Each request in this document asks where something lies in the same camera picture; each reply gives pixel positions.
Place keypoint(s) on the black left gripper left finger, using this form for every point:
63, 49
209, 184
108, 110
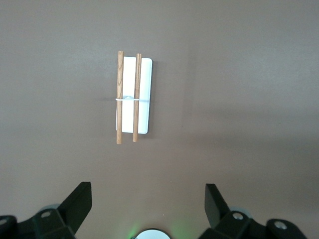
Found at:
72, 206

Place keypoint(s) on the brown table cover mat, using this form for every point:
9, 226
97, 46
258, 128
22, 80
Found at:
224, 74

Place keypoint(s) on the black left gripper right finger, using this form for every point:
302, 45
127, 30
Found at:
216, 209

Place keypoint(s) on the white towel rack base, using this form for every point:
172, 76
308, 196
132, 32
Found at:
144, 82

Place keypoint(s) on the wooden chopsticks pair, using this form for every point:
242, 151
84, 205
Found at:
120, 74

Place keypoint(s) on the wooden rack rod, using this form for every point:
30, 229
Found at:
137, 74

